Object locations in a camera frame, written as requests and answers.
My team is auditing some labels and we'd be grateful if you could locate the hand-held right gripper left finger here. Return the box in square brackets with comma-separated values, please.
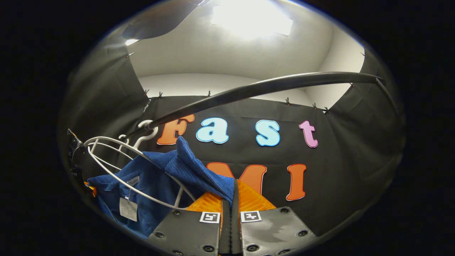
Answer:
[146, 192, 231, 256]

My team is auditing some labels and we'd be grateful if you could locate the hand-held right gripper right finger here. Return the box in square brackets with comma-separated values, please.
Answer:
[231, 179, 317, 256]

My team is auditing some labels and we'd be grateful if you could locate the blue corduroy jacket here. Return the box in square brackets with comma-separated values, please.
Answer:
[87, 136, 235, 239]

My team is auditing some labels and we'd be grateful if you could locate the white clothes hanger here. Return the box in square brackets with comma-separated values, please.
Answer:
[84, 120, 197, 210]
[89, 134, 130, 171]

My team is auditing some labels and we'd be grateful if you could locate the black clothes rack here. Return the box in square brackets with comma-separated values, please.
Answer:
[124, 71, 399, 140]

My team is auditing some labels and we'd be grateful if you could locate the black backdrop cloth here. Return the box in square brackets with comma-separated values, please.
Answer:
[59, 43, 406, 237]

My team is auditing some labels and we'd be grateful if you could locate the row of black backdrop clips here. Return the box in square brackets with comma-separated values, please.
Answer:
[124, 52, 366, 115]

